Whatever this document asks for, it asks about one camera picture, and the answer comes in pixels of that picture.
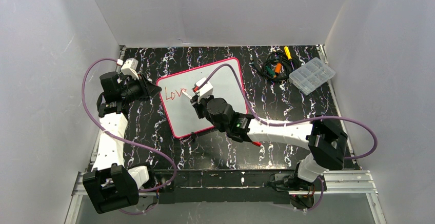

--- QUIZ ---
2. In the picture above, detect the pink framed whiteboard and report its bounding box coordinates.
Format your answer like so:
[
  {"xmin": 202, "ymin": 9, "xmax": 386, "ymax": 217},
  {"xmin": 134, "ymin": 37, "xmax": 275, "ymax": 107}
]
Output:
[{"xmin": 155, "ymin": 57, "xmax": 250, "ymax": 139}]

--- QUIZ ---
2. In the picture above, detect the red marker cap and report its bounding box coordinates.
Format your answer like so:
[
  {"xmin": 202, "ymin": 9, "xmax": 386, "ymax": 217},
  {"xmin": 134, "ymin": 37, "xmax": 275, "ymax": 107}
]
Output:
[{"xmin": 252, "ymin": 141, "xmax": 262, "ymax": 147}]

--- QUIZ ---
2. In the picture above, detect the white red whiteboard marker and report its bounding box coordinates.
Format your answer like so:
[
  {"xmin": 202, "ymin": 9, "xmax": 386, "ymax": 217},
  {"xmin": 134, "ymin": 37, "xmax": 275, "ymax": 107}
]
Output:
[{"xmin": 182, "ymin": 91, "xmax": 192, "ymax": 99}]

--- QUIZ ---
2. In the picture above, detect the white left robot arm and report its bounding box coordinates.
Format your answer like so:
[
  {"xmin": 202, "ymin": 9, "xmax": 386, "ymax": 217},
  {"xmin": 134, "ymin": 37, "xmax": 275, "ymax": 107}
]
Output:
[{"xmin": 83, "ymin": 71, "xmax": 161, "ymax": 214}]

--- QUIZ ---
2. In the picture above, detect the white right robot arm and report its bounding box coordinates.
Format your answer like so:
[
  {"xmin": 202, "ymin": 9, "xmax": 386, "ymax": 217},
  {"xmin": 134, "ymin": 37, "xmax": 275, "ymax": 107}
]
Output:
[{"xmin": 190, "ymin": 95, "xmax": 348, "ymax": 183}]

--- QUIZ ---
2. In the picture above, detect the clear plastic compartment box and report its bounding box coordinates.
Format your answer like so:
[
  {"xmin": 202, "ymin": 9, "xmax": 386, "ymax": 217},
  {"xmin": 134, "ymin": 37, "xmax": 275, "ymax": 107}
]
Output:
[{"xmin": 289, "ymin": 57, "xmax": 335, "ymax": 95}]

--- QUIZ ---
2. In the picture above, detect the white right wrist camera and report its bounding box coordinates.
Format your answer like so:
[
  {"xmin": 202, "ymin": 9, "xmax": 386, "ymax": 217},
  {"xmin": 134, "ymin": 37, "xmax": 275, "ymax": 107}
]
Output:
[{"xmin": 192, "ymin": 77, "xmax": 213, "ymax": 101}]

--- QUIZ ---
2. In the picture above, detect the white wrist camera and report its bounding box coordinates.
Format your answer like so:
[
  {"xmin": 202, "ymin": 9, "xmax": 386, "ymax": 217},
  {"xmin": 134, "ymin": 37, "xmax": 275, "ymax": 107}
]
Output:
[
  {"xmin": 192, "ymin": 77, "xmax": 213, "ymax": 101},
  {"xmin": 121, "ymin": 58, "xmax": 139, "ymax": 80}
]

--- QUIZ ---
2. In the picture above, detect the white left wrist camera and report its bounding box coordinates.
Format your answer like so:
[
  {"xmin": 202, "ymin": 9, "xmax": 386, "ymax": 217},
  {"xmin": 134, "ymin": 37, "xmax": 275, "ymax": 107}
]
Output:
[{"xmin": 121, "ymin": 58, "xmax": 139, "ymax": 80}]

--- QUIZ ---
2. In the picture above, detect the green cable connector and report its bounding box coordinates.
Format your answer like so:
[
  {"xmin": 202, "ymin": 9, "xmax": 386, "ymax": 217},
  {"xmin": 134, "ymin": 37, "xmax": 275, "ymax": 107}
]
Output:
[{"xmin": 264, "ymin": 66, "xmax": 275, "ymax": 77}]

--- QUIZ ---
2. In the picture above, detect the black coiled cable bundle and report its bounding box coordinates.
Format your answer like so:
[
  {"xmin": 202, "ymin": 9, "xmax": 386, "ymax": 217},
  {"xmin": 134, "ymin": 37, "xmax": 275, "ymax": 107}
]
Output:
[{"xmin": 251, "ymin": 51, "xmax": 305, "ymax": 83}]

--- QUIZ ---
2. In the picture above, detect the orange cable connector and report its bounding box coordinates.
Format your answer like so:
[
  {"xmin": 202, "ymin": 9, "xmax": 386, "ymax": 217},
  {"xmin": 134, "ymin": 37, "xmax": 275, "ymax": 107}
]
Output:
[{"xmin": 274, "ymin": 63, "xmax": 282, "ymax": 77}]

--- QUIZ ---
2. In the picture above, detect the yellow handled screwdriver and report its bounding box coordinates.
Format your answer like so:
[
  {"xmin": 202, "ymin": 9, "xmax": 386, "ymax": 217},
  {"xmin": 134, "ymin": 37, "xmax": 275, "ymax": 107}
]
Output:
[{"xmin": 284, "ymin": 46, "xmax": 292, "ymax": 60}]

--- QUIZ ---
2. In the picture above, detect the aluminium front frame rail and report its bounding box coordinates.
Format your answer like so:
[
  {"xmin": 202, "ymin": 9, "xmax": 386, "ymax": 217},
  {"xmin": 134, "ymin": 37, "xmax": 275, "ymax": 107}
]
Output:
[{"xmin": 65, "ymin": 169, "xmax": 386, "ymax": 223}]

